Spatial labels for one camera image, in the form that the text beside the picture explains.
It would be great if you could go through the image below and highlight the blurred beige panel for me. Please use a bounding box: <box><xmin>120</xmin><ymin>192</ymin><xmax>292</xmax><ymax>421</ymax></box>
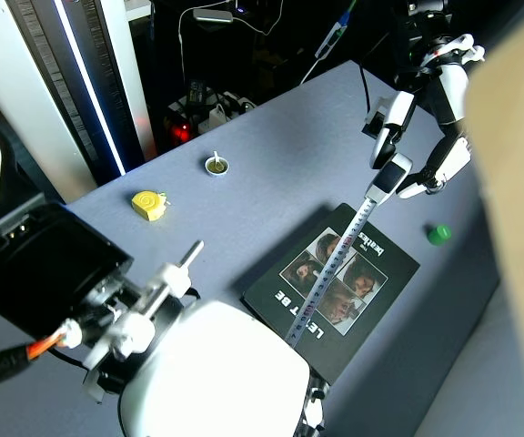
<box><xmin>464</xmin><ymin>0</ymin><xmax>524</xmax><ymax>437</ymax></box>

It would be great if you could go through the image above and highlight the white cable with blue connector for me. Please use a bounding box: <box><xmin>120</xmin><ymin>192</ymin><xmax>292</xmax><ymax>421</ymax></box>
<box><xmin>298</xmin><ymin>0</ymin><xmax>358</xmax><ymax>86</ymax></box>

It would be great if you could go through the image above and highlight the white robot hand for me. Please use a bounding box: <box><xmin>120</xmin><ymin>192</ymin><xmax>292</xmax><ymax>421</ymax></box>
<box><xmin>116</xmin><ymin>299</ymin><xmax>331</xmax><ymax>437</ymax></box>
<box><xmin>368</xmin><ymin>63</ymin><xmax>473</xmax><ymax>200</ymax></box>

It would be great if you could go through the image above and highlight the red lit device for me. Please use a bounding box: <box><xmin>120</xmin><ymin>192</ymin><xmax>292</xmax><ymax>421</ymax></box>
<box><xmin>169</xmin><ymin>118</ymin><xmax>196</xmax><ymax>147</ymax></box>

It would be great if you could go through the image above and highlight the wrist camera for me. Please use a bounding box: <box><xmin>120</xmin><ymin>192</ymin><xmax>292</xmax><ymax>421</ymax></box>
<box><xmin>362</xmin><ymin>96</ymin><xmax>389</xmax><ymax>137</ymax></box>

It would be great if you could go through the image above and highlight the grey flat device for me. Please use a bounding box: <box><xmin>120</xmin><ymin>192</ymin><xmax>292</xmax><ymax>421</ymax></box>
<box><xmin>192</xmin><ymin>7</ymin><xmax>235</xmax><ymax>24</ymax></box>

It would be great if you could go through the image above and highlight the black Let It Be album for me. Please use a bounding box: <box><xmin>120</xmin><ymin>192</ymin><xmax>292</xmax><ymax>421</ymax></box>
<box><xmin>239</xmin><ymin>203</ymin><xmax>421</xmax><ymax>387</ymax></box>

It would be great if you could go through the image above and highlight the black camera cable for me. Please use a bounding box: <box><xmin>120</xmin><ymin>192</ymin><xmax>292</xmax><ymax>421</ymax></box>
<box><xmin>358</xmin><ymin>62</ymin><xmax>373</xmax><ymax>115</ymax></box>

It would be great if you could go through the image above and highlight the black taped arm cable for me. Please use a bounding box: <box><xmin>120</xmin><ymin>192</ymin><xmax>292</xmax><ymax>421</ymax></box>
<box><xmin>0</xmin><ymin>328</ymin><xmax>86</xmax><ymax>402</ymax></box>

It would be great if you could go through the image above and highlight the grey table cloth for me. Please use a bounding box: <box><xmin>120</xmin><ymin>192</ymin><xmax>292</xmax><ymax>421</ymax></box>
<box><xmin>0</xmin><ymin>59</ymin><xmax>502</xmax><ymax>437</ymax></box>

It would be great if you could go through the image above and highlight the small white cup with spoon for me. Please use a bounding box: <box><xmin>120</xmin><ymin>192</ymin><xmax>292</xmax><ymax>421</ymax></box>
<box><xmin>204</xmin><ymin>150</ymin><xmax>230</xmax><ymax>178</ymax></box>

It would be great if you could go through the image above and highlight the white power strip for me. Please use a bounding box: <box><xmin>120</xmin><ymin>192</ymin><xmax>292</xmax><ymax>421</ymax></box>
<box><xmin>197</xmin><ymin>90</ymin><xmax>258</xmax><ymax>133</ymax></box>

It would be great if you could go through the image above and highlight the thin white cable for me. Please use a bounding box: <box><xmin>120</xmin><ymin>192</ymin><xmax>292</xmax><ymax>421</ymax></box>
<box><xmin>177</xmin><ymin>0</ymin><xmax>286</xmax><ymax>86</ymax></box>

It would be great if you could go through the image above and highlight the green cylinder block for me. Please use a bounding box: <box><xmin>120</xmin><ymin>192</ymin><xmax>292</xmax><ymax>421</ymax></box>
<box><xmin>427</xmin><ymin>223</ymin><xmax>453</xmax><ymax>247</ymax></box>

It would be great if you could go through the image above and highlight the grey and black tape measure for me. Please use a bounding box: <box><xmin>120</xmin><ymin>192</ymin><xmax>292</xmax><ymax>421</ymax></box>
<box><xmin>284</xmin><ymin>152</ymin><xmax>414</xmax><ymax>350</ymax></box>

